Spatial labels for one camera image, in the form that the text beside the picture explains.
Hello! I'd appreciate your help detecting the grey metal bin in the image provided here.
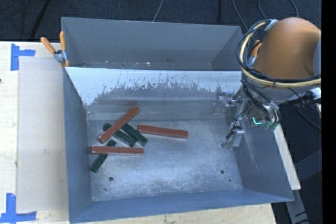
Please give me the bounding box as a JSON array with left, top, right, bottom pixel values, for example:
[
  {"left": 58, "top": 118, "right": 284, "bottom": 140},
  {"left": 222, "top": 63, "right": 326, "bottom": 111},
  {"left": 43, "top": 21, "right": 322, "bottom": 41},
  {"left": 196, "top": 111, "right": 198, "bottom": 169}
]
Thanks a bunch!
[{"left": 60, "top": 17, "right": 295, "bottom": 223}]

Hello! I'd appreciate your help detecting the red-brown flat block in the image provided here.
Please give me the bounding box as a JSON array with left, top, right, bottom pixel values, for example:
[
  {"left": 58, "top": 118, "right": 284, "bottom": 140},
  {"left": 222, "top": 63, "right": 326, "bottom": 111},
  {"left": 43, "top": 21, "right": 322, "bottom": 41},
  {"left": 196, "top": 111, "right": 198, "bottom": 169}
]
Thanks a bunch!
[
  {"left": 98, "top": 105, "right": 141, "bottom": 144},
  {"left": 136, "top": 124, "right": 190, "bottom": 141},
  {"left": 88, "top": 145, "right": 145, "bottom": 156}
]

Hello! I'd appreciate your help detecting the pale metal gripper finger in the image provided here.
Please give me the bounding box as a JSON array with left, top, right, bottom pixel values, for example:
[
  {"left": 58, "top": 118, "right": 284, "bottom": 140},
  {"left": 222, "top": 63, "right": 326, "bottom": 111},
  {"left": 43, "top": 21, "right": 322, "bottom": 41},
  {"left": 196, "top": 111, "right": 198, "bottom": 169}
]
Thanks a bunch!
[
  {"left": 221, "top": 124, "right": 245, "bottom": 151},
  {"left": 214, "top": 92, "right": 235, "bottom": 114}
]

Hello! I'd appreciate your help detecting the pale flat board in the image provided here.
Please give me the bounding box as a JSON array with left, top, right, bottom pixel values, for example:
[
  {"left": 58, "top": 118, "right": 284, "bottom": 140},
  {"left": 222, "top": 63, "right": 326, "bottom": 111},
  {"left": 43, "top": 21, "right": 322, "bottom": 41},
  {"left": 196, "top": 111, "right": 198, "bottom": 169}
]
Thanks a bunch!
[{"left": 15, "top": 56, "right": 69, "bottom": 214}]

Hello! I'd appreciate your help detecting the dark green flat block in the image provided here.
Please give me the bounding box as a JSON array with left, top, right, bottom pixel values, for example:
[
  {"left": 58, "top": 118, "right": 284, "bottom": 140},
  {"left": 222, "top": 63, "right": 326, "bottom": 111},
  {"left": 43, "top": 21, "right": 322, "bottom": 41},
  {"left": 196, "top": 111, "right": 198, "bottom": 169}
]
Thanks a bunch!
[
  {"left": 122, "top": 123, "right": 149, "bottom": 147},
  {"left": 90, "top": 139, "right": 117, "bottom": 174},
  {"left": 102, "top": 122, "right": 138, "bottom": 148}
]

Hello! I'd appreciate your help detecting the black cylinder on white bracket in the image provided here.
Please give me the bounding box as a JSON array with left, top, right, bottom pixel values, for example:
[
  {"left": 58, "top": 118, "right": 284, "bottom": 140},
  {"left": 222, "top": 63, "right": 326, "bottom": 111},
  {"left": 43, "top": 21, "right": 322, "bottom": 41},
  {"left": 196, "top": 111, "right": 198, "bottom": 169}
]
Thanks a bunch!
[{"left": 296, "top": 87, "right": 322, "bottom": 113}]

